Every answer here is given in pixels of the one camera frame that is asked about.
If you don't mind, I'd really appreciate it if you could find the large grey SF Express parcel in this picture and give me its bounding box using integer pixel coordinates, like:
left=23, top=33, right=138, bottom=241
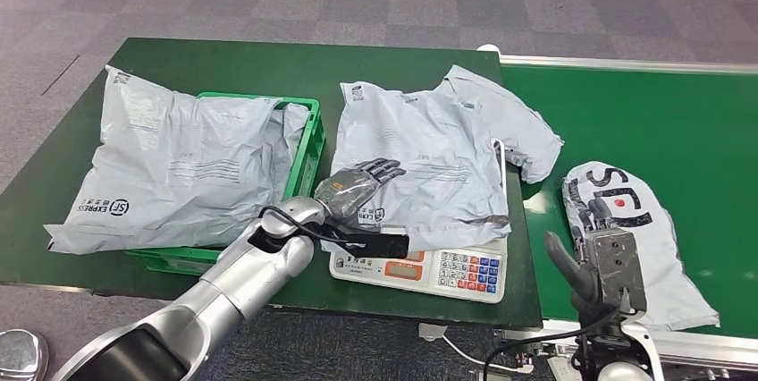
left=42, top=65, right=312, bottom=257

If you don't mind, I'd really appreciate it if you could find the small grey red-dot parcel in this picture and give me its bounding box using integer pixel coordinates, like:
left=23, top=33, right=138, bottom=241
left=434, top=65, right=564, bottom=185

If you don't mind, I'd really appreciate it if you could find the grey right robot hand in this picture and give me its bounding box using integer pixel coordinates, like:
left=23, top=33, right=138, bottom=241
left=543, top=197, right=619, bottom=323

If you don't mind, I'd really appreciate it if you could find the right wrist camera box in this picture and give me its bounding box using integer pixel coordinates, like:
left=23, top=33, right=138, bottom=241
left=583, top=226, right=648, bottom=314

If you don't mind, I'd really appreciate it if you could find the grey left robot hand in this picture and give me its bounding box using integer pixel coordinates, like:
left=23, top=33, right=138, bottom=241
left=314, top=157, right=408, bottom=230

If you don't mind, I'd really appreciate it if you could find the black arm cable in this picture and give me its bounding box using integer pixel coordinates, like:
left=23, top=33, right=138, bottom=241
left=258, top=205, right=351, bottom=246
left=482, top=307, right=623, bottom=381

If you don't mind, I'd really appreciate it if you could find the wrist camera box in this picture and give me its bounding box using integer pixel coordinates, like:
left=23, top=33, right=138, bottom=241
left=583, top=226, right=648, bottom=314
left=322, top=224, right=411, bottom=259

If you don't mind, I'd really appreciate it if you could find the grey parcel big SF logo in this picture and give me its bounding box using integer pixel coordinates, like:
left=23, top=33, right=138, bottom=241
left=560, top=160, right=720, bottom=332

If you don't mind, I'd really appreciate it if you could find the white power cable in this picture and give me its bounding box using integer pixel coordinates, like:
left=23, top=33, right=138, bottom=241
left=441, top=334, right=535, bottom=375

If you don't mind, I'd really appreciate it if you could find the white plug adapter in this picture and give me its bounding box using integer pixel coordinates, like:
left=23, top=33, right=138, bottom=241
left=417, top=323, right=449, bottom=343

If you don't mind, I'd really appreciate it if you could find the green plastic crate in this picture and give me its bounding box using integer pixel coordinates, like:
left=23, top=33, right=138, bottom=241
left=125, top=92, right=327, bottom=277

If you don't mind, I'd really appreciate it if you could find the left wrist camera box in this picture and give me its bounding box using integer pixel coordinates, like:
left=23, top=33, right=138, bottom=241
left=322, top=224, right=411, bottom=259

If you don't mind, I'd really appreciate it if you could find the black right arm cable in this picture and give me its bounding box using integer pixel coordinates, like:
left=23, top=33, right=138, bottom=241
left=482, top=307, right=623, bottom=381

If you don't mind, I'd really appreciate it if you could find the white power strip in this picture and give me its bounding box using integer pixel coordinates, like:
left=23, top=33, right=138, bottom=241
left=545, top=355, right=578, bottom=381

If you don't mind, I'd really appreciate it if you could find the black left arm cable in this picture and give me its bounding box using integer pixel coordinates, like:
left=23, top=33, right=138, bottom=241
left=258, top=205, right=351, bottom=246

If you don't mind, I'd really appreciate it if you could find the steel scale tray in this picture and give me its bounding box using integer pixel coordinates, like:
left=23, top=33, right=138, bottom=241
left=490, top=139, right=510, bottom=239

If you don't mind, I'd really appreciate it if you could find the green conveyor belt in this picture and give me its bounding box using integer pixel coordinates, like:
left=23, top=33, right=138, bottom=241
left=500, top=55, right=758, bottom=368

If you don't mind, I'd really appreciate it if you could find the white electronic scale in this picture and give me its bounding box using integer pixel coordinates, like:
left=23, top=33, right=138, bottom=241
left=328, top=140, right=510, bottom=305

